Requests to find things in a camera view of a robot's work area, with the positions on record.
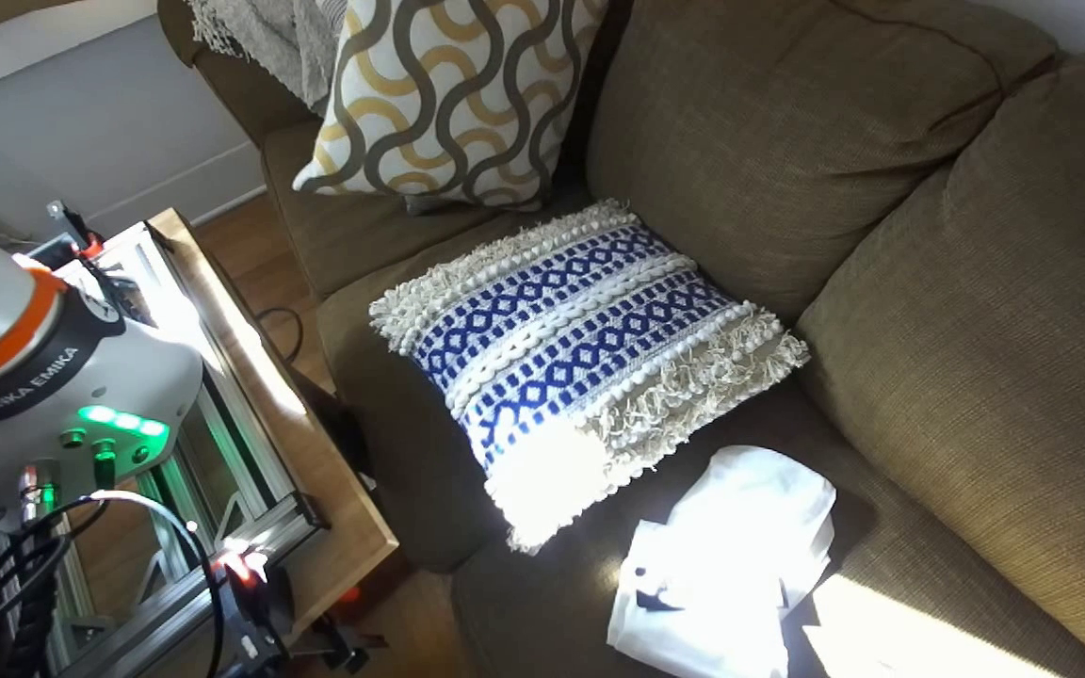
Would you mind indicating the white-backed wavy print pillow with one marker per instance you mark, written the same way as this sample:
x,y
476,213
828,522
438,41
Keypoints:
x,y
442,101

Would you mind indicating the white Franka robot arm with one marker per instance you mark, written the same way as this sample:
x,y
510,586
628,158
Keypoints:
x,y
18,340

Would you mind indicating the blue white fringed pillow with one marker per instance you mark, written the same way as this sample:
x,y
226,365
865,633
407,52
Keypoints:
x,y
568,340

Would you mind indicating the brown fabric couch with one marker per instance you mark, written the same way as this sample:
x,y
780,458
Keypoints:
x,y
318,240

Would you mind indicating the wooden top robot table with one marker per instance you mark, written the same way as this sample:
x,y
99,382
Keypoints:
x,y
318,465

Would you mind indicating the white folded cloth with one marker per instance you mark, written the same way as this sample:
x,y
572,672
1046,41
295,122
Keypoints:
x,y
742,529

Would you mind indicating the small red object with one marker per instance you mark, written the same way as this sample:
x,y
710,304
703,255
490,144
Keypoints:
x,y
347,596

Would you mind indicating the red black clamp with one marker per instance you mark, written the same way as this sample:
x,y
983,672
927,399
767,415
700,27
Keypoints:
x,y
244,567
79,232

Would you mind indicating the white knit throw blanket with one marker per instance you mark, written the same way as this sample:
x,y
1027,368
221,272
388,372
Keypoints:
x,y
274,41

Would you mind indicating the aluminium profile frame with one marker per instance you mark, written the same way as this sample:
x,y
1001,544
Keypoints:
x,y
263,475

